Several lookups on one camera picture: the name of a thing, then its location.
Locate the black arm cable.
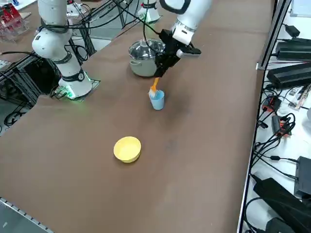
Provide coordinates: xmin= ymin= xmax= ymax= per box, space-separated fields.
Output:
xmin=106 ymin=0 xmax=166 ymax=53

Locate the aluminium frame post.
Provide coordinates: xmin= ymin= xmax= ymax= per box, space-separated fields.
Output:
xmin=257 ymin=0 xmax=292 ymax=71

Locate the orange black electronic device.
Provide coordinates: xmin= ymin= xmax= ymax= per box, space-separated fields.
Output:
xmin=261 ymin=95 xmax=282 ymax=113
xmin=271 ymin=115 xmax=296 ymax=138

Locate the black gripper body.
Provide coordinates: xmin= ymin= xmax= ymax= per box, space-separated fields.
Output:
xmin=157 ymin=29 xmax=190 ymax=61

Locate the blue plastic cup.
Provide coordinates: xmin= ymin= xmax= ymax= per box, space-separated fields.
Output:
xmin=149 ymin=89 xmax=166 ymax=111

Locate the yellow plastic bowl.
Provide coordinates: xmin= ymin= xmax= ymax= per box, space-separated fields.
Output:
xmin=113 ymin=136 xmax=142 ymax=164

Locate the thick black hose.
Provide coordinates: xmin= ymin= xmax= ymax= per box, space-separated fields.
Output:
xmin=0 ymin=50 xmax=37 ymax=58

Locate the aluminium edge rail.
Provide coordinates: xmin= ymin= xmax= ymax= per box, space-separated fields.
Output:
xmin=0 ymin=196 xmax=53 ymax=233

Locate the small black power adapter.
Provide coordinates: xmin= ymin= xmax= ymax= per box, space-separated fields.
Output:
xmin=285 ymin=24 xmax=301 ymax=37

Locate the red clear acrylic rack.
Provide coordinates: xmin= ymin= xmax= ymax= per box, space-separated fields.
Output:
xmin=0 ymin=4 xmax=30 ymax=43

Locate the stainless steel pot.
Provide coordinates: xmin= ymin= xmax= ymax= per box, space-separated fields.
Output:
xmin=128 ymin=38 xmax=168 ymax=78

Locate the black box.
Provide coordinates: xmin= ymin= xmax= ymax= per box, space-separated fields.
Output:
xmin=293 ymin=156 xmax=311 ymax=198

